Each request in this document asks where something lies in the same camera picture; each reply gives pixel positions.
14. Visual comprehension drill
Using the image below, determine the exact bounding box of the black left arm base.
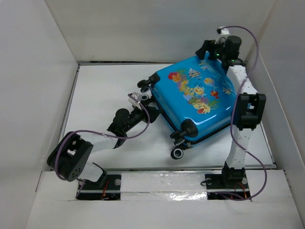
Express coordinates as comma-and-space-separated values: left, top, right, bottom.
76, 174, 122, 201

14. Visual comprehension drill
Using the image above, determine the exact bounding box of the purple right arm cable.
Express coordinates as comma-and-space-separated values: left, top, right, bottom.
224, 25, 268, 201

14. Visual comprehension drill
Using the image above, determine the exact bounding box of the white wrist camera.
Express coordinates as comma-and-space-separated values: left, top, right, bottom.
215, 26, 230, 44
128, 92, 142, 109

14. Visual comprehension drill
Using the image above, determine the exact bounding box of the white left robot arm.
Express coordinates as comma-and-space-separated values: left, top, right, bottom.
47, 105, 161, 189

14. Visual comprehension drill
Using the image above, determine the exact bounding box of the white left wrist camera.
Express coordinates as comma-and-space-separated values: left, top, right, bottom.
128, 92, 142, 109

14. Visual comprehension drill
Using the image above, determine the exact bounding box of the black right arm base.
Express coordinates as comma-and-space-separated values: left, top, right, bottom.
200, 174, 251, 200

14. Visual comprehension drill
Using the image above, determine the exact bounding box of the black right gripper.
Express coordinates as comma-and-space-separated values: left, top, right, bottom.
193, 39, 226, 62

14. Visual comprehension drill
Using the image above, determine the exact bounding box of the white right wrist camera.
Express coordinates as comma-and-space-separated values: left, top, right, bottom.
215, 26, 230, 44

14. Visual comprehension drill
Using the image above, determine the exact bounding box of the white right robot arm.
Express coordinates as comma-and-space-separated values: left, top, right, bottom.
195, 35, 266, 187

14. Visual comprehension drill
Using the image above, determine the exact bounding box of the aluminium mounting rail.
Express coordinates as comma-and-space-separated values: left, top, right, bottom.
46, 166, 277, 173

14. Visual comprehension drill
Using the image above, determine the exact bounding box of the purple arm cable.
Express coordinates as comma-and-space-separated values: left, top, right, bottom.
54, 94, 151, 198
224, 25, 268, 201

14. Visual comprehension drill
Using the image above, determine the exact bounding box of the blue hard-shell suitcase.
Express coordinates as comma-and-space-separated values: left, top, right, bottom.
137, 56, 236, 159

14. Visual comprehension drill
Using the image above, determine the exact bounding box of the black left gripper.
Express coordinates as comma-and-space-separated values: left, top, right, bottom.
122, 103, 160, 133

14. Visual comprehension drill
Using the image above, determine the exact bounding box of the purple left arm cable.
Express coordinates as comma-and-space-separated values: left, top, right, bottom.
54, 94, 151, 198

